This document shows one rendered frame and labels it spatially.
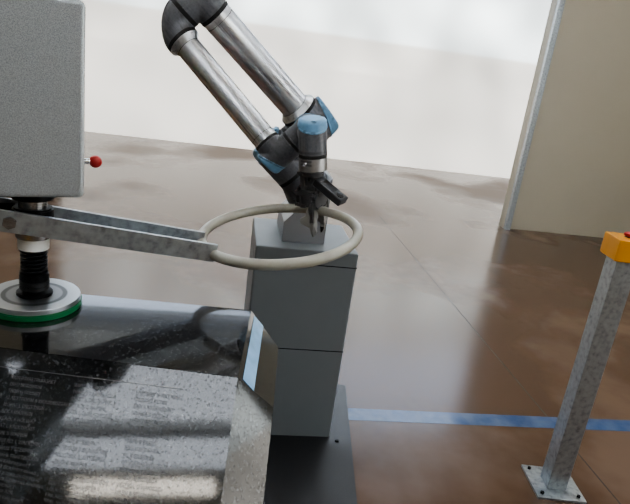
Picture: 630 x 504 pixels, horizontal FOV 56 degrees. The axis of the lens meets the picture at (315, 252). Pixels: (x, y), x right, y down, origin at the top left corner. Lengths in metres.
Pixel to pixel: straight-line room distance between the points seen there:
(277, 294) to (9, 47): 1.33
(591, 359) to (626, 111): 5.19
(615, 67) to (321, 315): 5.49
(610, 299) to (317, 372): 1.15
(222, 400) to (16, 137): 0.70
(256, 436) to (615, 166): 6.53
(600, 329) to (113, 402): 1.76
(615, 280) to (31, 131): 1.93
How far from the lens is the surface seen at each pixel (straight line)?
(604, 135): 7.33
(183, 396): 1.31
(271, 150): 1.97
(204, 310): 1.60
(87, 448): 1.33
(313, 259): 1.53
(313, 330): 2.38
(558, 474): 2.73
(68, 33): 1.39
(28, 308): 1.55
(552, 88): 6.95
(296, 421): 2.59
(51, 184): 1.43
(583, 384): 2.53
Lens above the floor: 1.54
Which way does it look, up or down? 18 degrees down
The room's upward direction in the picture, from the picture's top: 8 degrees clockwise
